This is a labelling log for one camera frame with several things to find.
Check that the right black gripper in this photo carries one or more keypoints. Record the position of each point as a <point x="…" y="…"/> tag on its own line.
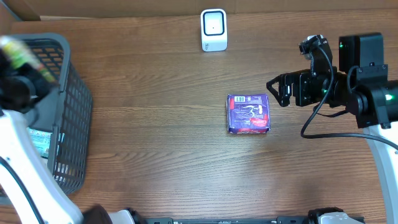
<point x="289" y="89"/>

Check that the purple sanitary pad pack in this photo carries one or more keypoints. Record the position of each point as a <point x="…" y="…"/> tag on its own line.
<point x="248" y="114"/>

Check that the green yellow snack pack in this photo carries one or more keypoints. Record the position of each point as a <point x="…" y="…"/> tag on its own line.
<point x="18" y="54"/>

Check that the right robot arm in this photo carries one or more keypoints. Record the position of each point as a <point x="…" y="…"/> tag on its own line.
<point x="360" y="84"/>

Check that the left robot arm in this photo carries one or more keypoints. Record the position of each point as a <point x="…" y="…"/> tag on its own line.
<point x="26" y="178"/>

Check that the white barcode scanner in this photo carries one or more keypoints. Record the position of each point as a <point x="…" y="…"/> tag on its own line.
<point x="214" y="30"/>

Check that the grey plastic basket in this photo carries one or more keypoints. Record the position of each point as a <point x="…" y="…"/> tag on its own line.
<point x="60" y="129"/>

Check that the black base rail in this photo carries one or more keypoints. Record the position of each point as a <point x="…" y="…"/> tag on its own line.
<point x="278" y="220"/>

